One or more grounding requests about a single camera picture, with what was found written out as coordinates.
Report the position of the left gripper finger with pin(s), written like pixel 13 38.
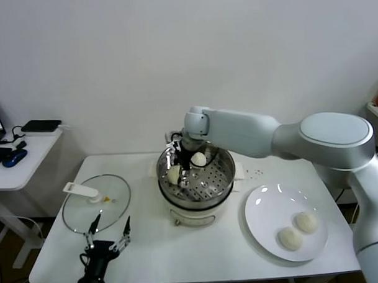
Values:
pixel 93 228
pixel 127 231

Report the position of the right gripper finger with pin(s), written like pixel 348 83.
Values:
pixel 173 154
pixel 185 176

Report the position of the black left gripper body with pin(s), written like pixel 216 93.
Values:
pixel 102 250

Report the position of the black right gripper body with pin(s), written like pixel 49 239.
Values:
pixel 184 155

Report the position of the white steamed baozi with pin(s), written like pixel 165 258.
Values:
pixel 173 175
pixel 290 238
pixel 305 222
pixel 199 159

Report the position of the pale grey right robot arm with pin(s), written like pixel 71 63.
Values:
pixel 269 132

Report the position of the stainless steel steamer basket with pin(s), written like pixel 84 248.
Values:
pixel 209 181

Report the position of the white electric cooker pot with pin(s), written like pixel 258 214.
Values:
pixel 191 214

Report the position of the white side desk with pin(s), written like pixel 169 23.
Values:
pixel 37 156

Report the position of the white round plate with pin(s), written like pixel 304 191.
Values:
pixel 267 238

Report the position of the blue computer mouse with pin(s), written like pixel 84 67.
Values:
pixel 14 158

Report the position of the small black usb adapter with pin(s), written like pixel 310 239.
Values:
pixel 21 145

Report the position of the black flat device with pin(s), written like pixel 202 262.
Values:
pixel 41 125

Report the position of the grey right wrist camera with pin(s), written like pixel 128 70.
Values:
pixel 171 137

